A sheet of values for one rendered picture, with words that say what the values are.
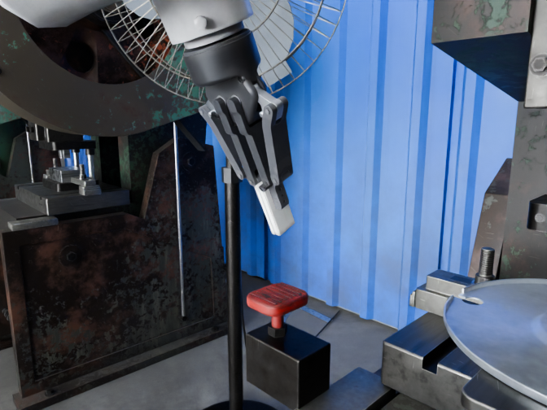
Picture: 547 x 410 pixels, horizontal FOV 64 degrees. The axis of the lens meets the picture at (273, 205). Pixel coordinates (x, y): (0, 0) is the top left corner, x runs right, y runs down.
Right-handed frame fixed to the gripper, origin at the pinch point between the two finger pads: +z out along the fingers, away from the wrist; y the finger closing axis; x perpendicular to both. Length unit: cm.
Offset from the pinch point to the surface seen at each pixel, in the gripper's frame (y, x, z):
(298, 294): 2.0, -2.8, 11.4
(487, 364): 26.7, -5.1, 7.2
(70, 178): -138, 14, 21
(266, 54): -41, 43, -8
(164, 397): -91, -9, 93
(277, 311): 2.8, -7.2, 10.1
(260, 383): 0.0, -12.0, 19.9
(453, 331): 21.9, -1.4, 9.6
